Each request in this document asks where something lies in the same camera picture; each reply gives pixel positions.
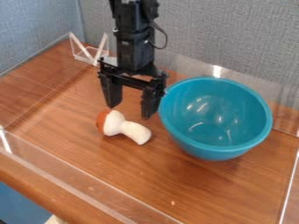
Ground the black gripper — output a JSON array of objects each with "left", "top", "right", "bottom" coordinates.
[{"left": 97, "top": 30, "right": 165, "bottom": 119}]

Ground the brown and white toy mushroom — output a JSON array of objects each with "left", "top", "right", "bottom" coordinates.
[{"left": 96, "top": 109, "right": 152, "bottom": 145}]

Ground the blue plastic bowl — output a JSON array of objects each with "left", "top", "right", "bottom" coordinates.
[{"left": 159, "top": 77, "right": 273, "bottom": 161}]

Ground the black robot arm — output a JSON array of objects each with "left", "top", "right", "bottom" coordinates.
[{"left": 97, "top": 0, "right": 168, "bottom": 119}]

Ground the clear acrylic front barrier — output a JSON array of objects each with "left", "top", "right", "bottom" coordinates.
[{"left": 0, "top": 127, "right": 183, "bottom": 224}]

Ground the clear acrylic barrier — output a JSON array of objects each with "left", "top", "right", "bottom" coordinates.
[
  {"left": 0, "top": 127, "right": 183, "bottom": 224},
  {"left": 96, "top": 40, "right": 299, "bottom": 137}
]

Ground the clear acrylic back barrier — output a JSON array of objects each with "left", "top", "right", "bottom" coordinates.
[{"left": 96, "top": 40, "right": 299, "bottom": 137}]

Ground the clear acrylic corner bracket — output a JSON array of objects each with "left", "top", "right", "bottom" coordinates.
[{"left": 69, "top": 32, "right": 108, "bottom": 67}]

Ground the black cable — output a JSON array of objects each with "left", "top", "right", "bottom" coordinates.
[{"left": 148, "top": 20, "right": 169, "bottom": 51}]

